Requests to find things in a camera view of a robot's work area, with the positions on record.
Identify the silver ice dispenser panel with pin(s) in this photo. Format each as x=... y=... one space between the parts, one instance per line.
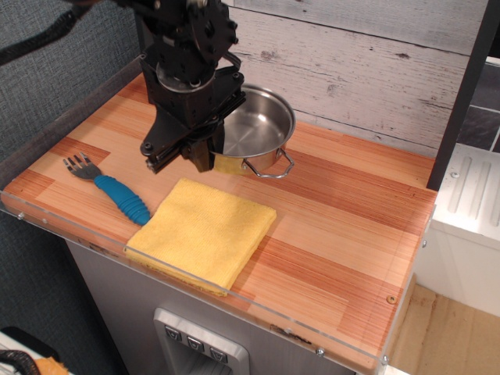
x=191 y=349

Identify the clear acrylic edge guard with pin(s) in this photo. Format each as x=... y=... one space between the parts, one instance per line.
x=330 y=271

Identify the stainless steel pot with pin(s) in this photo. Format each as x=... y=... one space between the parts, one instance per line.
x=255 y=135

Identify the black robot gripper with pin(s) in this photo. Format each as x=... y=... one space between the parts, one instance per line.
x=190 y=124

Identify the black and orange object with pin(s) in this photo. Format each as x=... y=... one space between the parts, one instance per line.
x=23 y=353

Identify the yellow folded cloth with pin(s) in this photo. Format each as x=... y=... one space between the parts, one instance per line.
x=202 y=236

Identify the white toy sink unit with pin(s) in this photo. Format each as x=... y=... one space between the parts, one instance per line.
x=459 y=255

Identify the blue handled metal fork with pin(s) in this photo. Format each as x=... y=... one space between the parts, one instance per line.
x=127 y=201

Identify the grey toy fridge cabinet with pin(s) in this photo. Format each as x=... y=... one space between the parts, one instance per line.
x=127 y=298

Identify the dark right shelf post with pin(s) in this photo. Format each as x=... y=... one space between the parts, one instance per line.
x=481 y=48

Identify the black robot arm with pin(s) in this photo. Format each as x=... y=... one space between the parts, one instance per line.
x=192 y=79

